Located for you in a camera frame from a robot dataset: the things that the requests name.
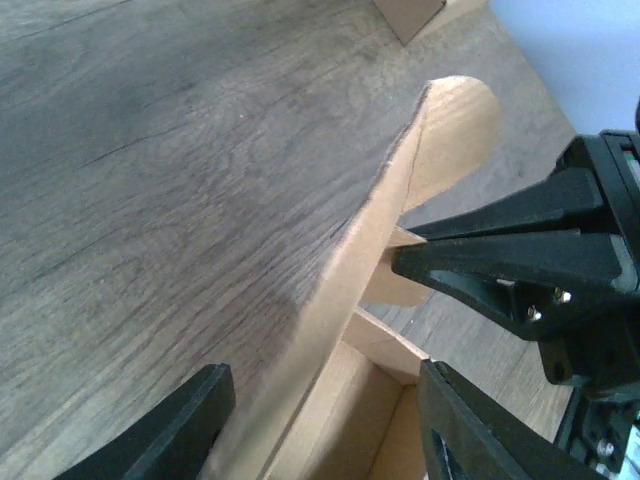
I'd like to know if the brown cardboard box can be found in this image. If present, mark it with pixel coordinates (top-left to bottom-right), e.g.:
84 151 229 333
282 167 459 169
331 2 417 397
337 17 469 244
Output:
201 76 500 479

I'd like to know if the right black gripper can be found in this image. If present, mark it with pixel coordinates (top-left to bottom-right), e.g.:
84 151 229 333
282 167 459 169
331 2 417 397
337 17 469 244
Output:
392 130 639 479

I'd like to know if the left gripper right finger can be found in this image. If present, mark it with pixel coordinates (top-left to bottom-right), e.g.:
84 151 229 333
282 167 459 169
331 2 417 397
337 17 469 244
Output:
417 359 603 479

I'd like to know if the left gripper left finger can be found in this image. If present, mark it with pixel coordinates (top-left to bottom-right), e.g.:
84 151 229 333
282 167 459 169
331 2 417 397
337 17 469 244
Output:
58 364 235 479

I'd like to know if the bottom folded cardboard box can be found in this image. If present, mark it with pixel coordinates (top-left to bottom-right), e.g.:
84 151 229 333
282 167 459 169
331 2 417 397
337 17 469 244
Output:
374 0 446 45

